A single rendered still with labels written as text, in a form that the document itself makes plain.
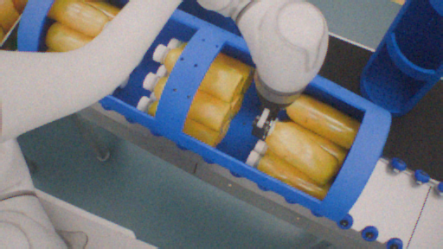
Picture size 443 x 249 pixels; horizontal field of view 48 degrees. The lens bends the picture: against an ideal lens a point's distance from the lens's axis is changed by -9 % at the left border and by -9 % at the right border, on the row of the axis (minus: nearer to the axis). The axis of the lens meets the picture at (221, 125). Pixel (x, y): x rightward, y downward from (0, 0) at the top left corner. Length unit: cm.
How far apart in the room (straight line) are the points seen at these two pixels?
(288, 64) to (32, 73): 37
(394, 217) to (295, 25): 82
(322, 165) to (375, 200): 30
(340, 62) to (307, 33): 170
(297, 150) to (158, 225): 124
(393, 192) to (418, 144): 97
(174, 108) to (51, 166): 135
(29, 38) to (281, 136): 63
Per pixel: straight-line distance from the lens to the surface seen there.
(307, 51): 74
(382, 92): 242
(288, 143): 114
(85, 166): 240
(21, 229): 99
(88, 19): 128
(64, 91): 55
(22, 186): 108
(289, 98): 88
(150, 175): 234
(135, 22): 64
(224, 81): 117
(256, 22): 79
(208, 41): 118
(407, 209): 146
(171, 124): 118
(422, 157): 239
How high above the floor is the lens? 226
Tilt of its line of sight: 71 degrees down
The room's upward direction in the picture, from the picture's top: 6 degrees clockwise
